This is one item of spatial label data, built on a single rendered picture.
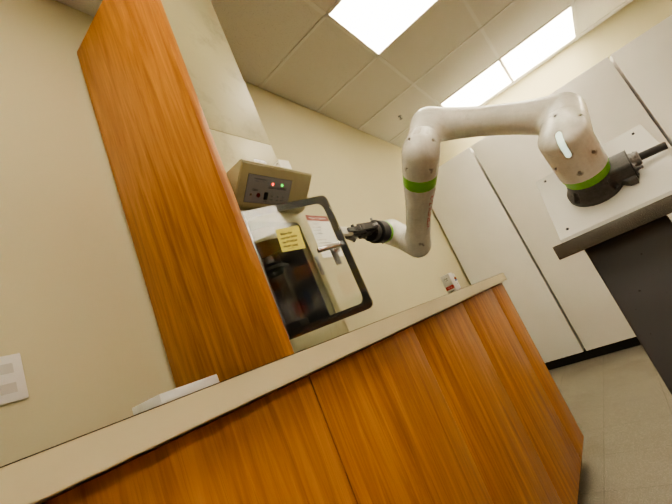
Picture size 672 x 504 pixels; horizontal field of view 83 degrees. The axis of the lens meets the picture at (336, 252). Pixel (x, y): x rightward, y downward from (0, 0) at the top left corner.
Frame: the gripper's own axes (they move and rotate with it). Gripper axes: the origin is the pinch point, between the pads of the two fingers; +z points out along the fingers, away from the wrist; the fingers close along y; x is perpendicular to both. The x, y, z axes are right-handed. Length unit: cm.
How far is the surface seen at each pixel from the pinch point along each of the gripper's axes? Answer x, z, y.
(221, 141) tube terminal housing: -40, 29, -11
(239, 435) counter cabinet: 41, 76, 15
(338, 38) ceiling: -137, -89, 1
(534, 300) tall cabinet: 65, -275, -9
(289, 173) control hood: -22.0, 16.2, -0.8
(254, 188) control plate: -17.5, 29.9, -5.2
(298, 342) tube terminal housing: 29.5, 29.1, -12.2
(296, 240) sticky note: 1.3, 22.9, -3.6
